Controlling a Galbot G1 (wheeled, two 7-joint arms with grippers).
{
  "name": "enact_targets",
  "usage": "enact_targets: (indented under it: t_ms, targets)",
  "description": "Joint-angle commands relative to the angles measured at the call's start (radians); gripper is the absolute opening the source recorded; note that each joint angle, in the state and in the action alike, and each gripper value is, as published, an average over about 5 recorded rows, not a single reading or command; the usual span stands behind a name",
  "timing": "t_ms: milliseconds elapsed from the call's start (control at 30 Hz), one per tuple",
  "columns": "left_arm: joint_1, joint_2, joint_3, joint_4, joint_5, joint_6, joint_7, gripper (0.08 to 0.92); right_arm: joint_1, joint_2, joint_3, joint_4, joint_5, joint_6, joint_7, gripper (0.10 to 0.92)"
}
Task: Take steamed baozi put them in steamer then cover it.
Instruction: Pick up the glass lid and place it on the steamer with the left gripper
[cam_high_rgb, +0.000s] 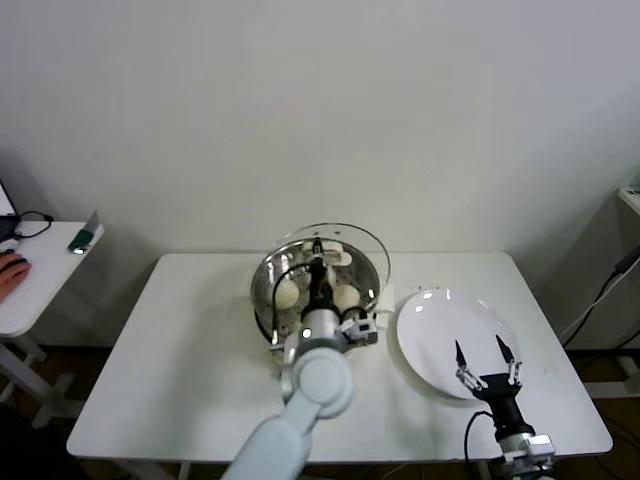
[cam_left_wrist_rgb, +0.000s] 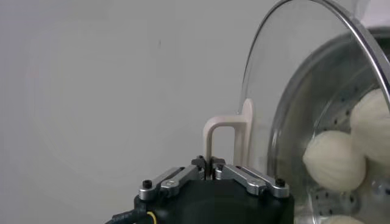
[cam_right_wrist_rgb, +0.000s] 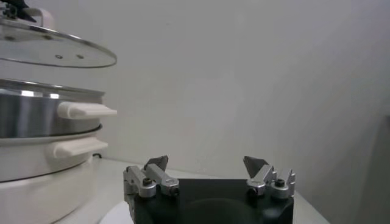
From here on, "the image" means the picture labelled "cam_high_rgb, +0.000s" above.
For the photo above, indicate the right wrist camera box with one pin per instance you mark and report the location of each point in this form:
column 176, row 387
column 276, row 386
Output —
column 542, row 444

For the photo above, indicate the steel steamer basket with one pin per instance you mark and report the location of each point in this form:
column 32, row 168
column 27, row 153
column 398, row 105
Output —
column 265, row 290

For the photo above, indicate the glass pot lid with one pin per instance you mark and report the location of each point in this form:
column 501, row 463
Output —
column 370, row 250

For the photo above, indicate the person's hand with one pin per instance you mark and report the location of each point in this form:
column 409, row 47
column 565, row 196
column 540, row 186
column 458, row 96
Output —
column 15, row 282

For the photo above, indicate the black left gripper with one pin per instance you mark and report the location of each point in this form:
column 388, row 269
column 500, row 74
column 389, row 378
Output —
column 321, row 292

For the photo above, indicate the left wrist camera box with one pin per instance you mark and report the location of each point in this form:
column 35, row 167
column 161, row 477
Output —
column 360, row 330

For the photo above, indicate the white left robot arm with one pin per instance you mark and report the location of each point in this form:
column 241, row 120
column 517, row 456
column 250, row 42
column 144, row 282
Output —
column 320, row 380

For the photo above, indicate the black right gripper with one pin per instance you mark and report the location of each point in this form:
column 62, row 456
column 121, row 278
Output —
column 505, row 400

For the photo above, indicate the green circuit board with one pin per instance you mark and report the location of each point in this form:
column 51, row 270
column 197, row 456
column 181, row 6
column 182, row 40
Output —
column 82, row 240

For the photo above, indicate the white round plate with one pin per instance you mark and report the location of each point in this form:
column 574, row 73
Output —
column 430, row 340

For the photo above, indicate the laptop computer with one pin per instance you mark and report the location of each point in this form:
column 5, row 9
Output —
column 6, row 210

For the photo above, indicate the white side table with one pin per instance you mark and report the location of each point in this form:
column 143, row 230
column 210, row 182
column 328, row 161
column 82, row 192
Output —
column 45, row 290

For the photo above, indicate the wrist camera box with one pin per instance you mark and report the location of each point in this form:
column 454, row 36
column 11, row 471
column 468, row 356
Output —
column 542, row 444
column 360, row 330

